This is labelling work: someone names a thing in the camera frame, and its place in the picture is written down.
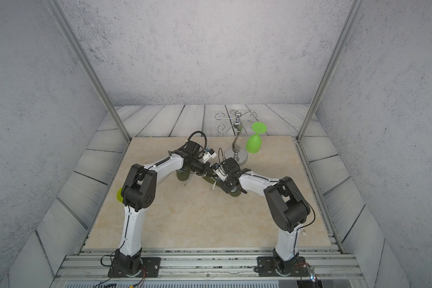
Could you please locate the olive green shoe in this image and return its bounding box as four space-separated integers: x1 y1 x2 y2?
176 169 191 181
203 175 242 197

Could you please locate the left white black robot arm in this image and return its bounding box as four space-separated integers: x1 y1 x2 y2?
112 140 216 274

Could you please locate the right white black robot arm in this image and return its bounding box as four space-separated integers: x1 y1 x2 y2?
211 158 315 262

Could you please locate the silver metal glass stand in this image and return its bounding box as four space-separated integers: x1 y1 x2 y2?
215 110 258 166

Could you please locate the hanging green plastic wine glass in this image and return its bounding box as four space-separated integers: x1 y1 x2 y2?
246 122 268 154

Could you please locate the green plastic glass on table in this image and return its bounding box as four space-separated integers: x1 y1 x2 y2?
116 188 124 203

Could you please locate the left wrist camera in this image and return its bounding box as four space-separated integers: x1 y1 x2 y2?
202 148 217 163

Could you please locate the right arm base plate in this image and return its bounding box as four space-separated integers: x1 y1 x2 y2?
253 256 310 277

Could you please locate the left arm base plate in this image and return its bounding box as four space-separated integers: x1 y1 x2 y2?
108 258 162 278

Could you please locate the aluminium rail base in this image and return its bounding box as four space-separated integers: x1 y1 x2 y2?
53 247 367 288

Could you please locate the left aluminium frame post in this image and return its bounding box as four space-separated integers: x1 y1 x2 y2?
44 0 132 144

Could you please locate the aluminium frame post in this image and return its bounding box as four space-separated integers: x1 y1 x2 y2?
296 0 364 142
44 0 132 144

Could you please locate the right aluminium frame post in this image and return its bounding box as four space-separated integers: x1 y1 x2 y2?
296 0 364 142

